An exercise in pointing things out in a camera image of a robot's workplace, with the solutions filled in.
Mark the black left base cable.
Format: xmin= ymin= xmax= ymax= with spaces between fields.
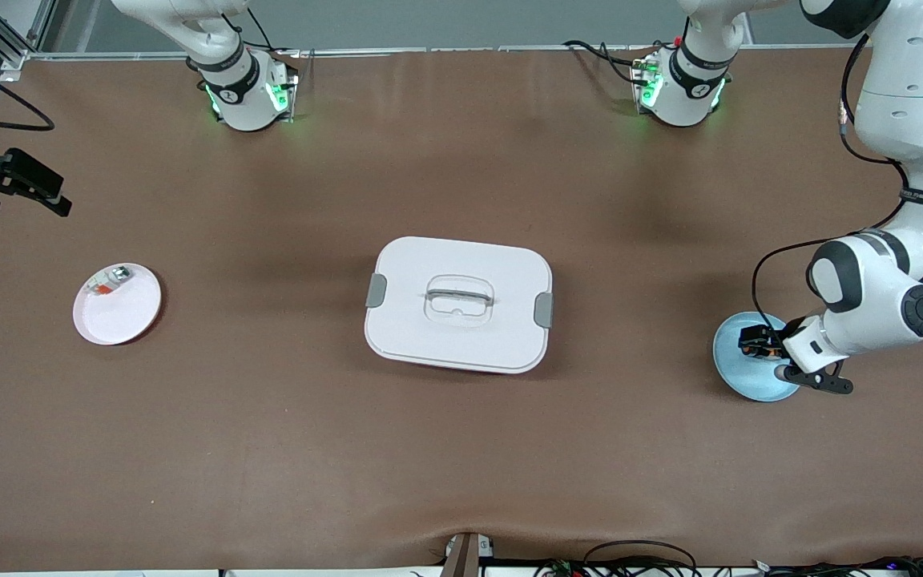
xmin=563 ymin=40 xmax=656 ymax=83

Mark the black floor cable bundle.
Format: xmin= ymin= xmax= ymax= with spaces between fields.
xmin=750 ymin=556 xmax=923 ymax=577

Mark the front camera mount bracket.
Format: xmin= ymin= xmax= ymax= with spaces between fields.
xmin=441 ymin=532 xmax=496 ymax=577

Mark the small silver orange switch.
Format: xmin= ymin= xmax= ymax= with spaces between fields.
xmin=87 ymin=267 xmax=134 ymax=296

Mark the grey container lid handle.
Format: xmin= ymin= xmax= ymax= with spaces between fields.
xmin=425 ymin=290 xmax=494 ymax=306

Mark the aluminium table edge rail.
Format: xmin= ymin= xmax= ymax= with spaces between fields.
xmin=1 ymin=44 xmax=855 ymax=63

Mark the pink round plate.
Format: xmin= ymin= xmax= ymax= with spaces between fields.
xmin=73 ymin=263 xmax=163 ymax=346

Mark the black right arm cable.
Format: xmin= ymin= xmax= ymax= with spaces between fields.
xmin=0 ymin=48 xmax=55 ymax=131

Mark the looped black floor cable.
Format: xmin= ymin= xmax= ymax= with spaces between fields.
xmin=582 ymin=540 xmax=699 ymax=577

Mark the light blue round plate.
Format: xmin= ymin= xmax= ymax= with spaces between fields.
xmin=712 ymin=311 xmax=804 ymax=402

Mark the white lidded plastic container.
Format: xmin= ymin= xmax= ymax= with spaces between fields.
xmin=364 ymin=236 xmax=554 ymax=375

